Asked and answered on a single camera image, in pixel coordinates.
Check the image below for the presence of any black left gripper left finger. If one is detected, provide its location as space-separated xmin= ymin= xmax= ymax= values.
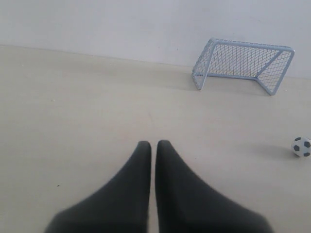
xmin=45 ymin=141 xmax=152 ymax=233

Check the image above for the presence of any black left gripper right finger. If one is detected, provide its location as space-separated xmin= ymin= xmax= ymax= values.
xmin=155 ymin=140 xmax=271 ymax=233

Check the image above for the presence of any black and white soccer ball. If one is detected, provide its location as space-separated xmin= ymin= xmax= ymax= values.
xmin=291 ymin=137 xmax=311 ymax=157

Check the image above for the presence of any small white soccer goal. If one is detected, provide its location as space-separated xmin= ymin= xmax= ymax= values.
xmin=191 ymin=38 xmax=295 ymax=96

